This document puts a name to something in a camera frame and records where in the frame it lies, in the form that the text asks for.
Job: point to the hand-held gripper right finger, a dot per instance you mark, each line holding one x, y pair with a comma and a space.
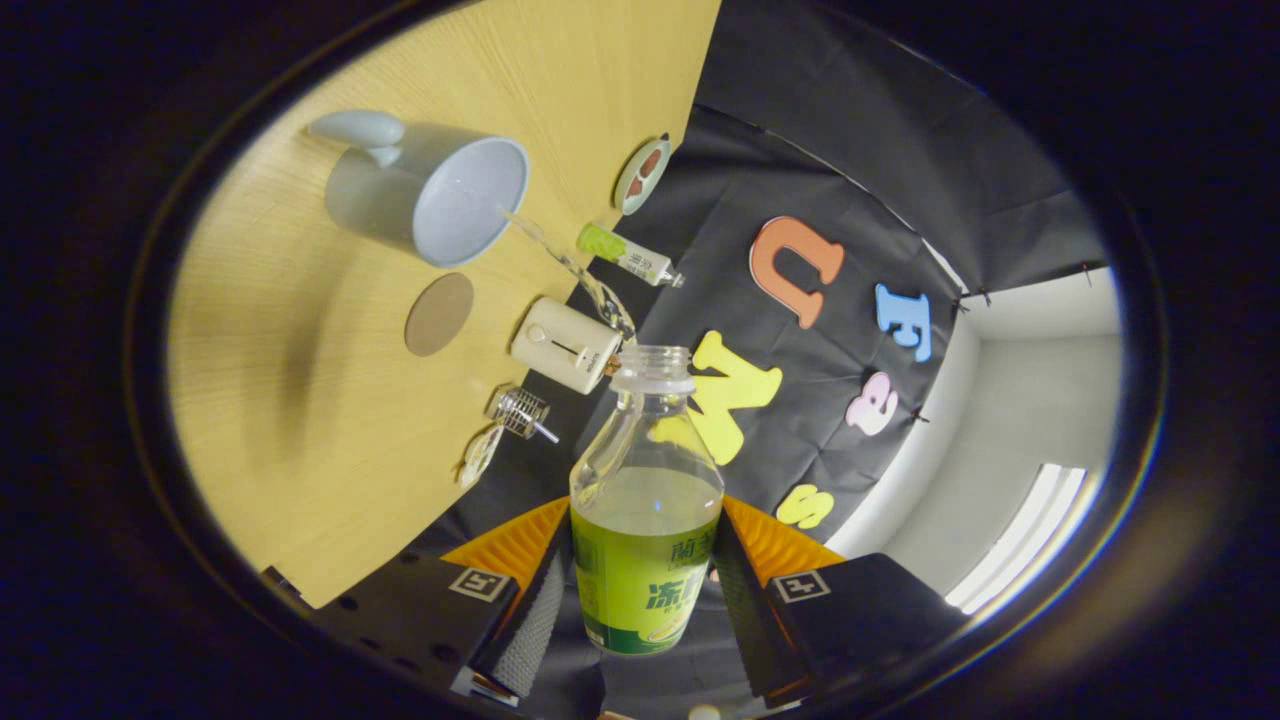
745, 620

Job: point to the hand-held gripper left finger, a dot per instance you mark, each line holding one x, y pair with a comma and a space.
525, 625

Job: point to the green label juice bottle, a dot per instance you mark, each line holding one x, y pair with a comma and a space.
645, 570

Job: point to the round brown coaster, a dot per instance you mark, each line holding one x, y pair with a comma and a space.
438, 315

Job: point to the pale blue cup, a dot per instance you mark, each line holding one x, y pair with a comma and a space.
400, 190

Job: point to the slim green tea bottle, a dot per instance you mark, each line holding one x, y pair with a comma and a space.
625, 253

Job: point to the white divided snack tray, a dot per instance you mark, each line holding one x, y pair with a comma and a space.
480, 457

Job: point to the striped straw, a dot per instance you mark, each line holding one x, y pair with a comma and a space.
547, 434

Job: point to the bread slice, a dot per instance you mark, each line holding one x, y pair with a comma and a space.
614, 362

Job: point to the white toaster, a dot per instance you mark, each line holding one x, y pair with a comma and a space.
560, 345

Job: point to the ceiling light panel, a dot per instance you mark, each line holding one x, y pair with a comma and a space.
1020, 540

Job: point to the wooden table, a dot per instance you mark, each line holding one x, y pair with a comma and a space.
300, 400

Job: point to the pale green plate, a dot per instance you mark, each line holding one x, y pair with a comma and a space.
628, 202

